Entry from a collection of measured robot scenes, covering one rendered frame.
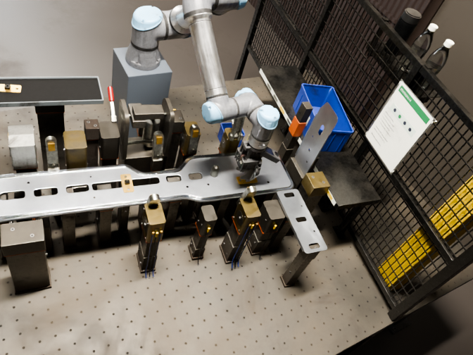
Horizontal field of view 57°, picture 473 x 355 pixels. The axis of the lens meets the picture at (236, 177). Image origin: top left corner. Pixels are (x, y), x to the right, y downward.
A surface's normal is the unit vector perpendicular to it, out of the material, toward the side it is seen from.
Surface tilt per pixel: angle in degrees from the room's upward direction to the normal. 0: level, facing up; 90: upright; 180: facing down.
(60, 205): 0
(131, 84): 90
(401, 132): 90
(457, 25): 90
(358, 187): 0
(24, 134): 0
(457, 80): 90
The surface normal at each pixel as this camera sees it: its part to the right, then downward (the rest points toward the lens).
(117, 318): 0.25, -0.63
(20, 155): 0.32, 0.77
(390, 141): -0.91, 0.10
